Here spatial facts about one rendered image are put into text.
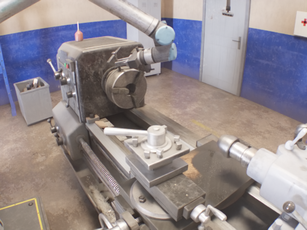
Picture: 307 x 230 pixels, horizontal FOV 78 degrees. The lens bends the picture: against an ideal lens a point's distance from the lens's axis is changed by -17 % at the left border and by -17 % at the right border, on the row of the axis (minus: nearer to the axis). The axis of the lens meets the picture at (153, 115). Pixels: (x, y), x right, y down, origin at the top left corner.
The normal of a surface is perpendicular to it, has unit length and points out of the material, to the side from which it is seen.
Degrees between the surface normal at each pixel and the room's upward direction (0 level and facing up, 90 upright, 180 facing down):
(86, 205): 0
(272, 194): 94
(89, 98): 90
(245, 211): 9
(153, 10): 90
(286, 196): 87
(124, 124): 0
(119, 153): 36
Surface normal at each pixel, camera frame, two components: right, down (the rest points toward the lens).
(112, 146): -0.47, -0.57
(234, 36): -0.82, 0.26
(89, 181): 0.00, -0.89
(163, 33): 0.19, 0.48
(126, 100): 0.58, 0.37
